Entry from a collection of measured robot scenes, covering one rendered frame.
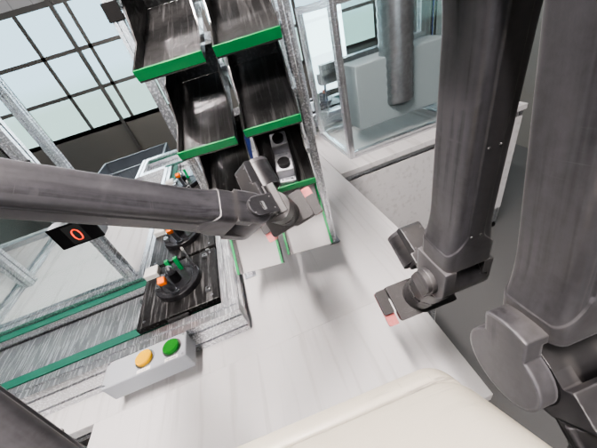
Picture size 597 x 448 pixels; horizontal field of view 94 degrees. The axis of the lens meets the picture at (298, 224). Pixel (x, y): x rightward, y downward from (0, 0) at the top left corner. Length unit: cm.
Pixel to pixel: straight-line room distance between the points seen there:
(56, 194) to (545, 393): 49
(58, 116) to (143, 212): 419
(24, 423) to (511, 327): 39
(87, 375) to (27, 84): 392
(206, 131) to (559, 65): 61
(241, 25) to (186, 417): 89
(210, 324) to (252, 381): 18
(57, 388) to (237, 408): 48
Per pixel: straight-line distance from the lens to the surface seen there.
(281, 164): 69
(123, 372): 88
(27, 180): 40
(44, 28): 440
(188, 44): 69
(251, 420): 77
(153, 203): 40
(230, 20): 74
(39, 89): 454
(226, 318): 82
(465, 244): 37
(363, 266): 92
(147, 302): 98
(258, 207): 44
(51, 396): 106
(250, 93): 77
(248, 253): 83
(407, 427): 21
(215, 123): 71
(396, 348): 77
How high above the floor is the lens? 154
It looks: 37 degrees down
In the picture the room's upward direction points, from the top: 17 degrees counter-clockwise
